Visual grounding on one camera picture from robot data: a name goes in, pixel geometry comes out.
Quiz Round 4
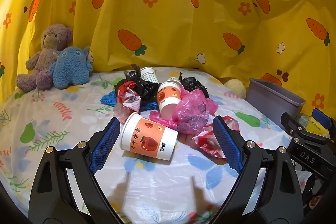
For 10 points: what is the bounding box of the floral plastic table cover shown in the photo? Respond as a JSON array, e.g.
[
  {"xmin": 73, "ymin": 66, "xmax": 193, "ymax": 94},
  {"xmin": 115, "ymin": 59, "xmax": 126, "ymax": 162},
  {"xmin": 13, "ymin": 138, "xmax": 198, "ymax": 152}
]
[{"xmin": 0, "ymin": 65, "xmax": 305, "ymax": 224}]

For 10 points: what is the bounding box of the blue plush monster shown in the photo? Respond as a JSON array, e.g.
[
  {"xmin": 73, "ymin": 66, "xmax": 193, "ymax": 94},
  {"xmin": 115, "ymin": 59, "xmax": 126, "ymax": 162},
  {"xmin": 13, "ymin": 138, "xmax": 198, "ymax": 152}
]
[{"xmin": 50, "ymin": 46, "xmax": 93, "ymax": 90}]

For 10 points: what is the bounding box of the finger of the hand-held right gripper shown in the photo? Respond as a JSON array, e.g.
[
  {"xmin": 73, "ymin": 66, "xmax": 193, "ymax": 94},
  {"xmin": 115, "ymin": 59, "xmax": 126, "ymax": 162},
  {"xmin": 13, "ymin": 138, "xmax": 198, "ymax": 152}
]
[
  {"xmin": 280, "ymin": 112, "xmax": 330, "ymax": 140},
  {"xmin": 312, "ymin": 108, "xmax": 336, "ymax": 136}
]

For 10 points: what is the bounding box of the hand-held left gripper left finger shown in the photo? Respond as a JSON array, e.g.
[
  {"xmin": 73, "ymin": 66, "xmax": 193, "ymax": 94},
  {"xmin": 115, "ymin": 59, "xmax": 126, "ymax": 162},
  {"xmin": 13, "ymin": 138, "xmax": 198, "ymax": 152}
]
[{"xmin": 28, "ymin": 117, "xmax": 126, "ymax": 224}]

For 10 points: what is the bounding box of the paper cup orange label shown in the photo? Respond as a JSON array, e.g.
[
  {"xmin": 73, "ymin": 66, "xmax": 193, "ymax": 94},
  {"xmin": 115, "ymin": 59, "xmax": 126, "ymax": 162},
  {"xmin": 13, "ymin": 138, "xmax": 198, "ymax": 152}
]
[
  {"xmin": 120, "ymin": 112, "xmax": 179, "ymax": 161},
  {"xmin": 157, "ymin": 81, "xmax": 182, "ymax": 118}
]

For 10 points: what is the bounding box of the cream plush ball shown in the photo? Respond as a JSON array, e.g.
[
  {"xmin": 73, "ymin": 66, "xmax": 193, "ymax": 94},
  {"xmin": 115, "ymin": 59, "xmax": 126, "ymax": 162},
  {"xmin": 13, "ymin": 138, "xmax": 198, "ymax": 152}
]
[{"xmin": 223, "ymin": 79, "xmax": 247, "ymax": 98}]

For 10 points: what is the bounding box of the purple teddy bear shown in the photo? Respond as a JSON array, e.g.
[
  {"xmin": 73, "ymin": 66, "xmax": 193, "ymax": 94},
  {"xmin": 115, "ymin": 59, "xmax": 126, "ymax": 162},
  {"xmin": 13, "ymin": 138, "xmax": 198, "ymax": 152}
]
[{"xmin": 15, "ymin": 24, "xmax": 74, "ymax": 91}]

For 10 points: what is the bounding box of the pink plastic bag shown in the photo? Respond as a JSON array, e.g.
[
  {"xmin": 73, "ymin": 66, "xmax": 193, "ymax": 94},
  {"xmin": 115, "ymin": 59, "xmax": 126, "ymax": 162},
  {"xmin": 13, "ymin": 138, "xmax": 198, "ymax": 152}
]
[{"xmin": 150, "ymin": 89, "xmax": 219, "ymax": 135}]

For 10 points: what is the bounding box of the yellow carrot print curtain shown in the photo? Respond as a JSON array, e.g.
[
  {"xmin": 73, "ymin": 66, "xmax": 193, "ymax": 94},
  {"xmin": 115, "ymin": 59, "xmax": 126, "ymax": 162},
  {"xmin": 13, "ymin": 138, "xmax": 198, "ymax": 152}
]
[{"xmin": 0, "ymin": 0, "xmax": 336, "ymax": 119}]

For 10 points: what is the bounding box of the black plastic bag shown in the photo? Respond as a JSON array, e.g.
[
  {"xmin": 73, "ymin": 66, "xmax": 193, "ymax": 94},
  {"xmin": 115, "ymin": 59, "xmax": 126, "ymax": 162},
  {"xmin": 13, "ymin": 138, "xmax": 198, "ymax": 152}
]
[
  {"xmin": 178, "ymin": 72, "xmax": 210, "ymax": 99},
  {"xmin": 114, "ymin": 64, "xmax": 159, "ymax": 106}
]

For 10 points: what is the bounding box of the white grid pattern paper cup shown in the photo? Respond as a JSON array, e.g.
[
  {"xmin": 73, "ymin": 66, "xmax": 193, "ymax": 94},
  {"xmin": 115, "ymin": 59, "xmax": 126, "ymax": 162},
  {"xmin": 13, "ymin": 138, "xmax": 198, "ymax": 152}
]
[{"xmin": 139, "ymin": 67, "xmax": 159, "ymax": 83}]

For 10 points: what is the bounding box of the blue cloth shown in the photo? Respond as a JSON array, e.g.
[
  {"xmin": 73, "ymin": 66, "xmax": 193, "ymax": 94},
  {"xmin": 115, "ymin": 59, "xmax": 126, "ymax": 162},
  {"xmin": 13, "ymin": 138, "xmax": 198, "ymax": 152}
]
[{"xmin": 100, "ymin": 90, "xmax": 117, "ymax": 106}]

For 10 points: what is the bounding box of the red white plastic wrapper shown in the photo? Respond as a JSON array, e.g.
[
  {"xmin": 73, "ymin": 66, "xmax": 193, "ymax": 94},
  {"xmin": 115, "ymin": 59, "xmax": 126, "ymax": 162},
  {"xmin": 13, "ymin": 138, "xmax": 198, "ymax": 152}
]
[
  {"xmin": 193, "ymin": 115, "xmax": 240, "ymax": 161},
  {"xmin": 117, "ymin": 81, "xmax": 142, "ymax": 112}
]

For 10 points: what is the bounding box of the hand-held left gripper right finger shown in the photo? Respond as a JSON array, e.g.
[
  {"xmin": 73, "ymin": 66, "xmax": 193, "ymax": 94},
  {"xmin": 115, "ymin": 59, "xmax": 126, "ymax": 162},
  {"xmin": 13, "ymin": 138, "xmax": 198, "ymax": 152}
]
[{"xmin": 210, "ymin": 116, "xmax": 305, "ymax": 224}]

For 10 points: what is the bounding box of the grey plastic bin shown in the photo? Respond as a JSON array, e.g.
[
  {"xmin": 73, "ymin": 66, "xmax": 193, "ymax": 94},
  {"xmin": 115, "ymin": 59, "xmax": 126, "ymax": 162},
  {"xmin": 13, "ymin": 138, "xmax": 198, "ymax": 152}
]
[{"xmin": 245, "ymin": 78, "xmax": 307, "ymax": 122}]

